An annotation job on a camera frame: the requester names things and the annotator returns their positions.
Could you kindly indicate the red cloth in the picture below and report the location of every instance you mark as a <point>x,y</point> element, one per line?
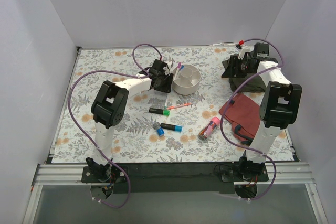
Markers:
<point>243,114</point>

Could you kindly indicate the blue-capped black highlighter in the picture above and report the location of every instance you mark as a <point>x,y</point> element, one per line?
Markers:
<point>171,127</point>

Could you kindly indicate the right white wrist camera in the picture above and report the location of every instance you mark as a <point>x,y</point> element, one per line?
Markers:
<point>243,50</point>

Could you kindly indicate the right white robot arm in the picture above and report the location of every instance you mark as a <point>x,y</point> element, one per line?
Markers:
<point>278,109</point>

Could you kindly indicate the blue-capped white pen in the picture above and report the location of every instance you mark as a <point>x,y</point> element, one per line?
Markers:
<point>175,75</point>

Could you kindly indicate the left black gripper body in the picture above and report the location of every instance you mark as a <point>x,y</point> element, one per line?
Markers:
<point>165,83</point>

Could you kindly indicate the floral patterned mat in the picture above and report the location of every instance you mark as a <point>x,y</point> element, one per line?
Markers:
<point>135,140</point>

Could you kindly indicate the dark green cloth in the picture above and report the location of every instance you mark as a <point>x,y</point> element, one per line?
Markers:
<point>255,85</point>

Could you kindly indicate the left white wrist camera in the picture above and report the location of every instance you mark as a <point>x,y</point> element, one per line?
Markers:
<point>168,68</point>

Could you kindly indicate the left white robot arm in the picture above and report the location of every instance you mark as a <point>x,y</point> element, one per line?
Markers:
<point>109,107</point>

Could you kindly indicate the white round compartment organizer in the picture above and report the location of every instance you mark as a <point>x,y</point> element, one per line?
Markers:
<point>187,80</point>

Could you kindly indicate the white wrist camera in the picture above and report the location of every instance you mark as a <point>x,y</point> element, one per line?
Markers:
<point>243,50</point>
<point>168,68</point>

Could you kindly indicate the purple-capped white pen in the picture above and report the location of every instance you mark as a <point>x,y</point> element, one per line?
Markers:
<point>178,69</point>

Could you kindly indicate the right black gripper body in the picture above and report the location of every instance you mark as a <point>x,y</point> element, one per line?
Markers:
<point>233,66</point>

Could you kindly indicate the blue and grey cap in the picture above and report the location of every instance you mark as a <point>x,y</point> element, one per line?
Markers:
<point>158,128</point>

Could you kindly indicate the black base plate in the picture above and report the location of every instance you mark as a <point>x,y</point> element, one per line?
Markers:
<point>177,177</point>

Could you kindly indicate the aluminium frame rail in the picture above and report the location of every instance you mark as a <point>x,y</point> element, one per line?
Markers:
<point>173,193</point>

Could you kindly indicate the green-capped black highlighter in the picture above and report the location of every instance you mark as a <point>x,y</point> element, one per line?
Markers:
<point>159,111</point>

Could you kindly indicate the orange pen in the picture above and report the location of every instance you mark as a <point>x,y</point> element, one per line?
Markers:
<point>179,106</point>

